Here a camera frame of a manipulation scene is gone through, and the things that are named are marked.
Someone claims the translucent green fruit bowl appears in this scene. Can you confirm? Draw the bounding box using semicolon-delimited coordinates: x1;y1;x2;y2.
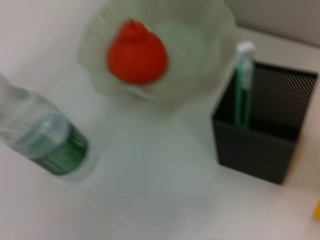
79;0;238;108

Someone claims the green pen with white clip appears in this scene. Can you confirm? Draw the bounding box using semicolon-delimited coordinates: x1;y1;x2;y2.
233;41;257;128

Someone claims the black mesh pen holder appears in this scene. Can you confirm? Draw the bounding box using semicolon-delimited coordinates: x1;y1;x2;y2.
211;61;320;186

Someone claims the clear green-label water bottle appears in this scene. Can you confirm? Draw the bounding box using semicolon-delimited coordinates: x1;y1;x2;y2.
0;72;90;177

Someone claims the red-orange toy orange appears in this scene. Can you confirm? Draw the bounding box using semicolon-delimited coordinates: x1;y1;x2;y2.
107;18;168;86

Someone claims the yellow plastic storage bin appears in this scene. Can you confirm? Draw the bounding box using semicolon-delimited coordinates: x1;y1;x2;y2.
313;199;320;222

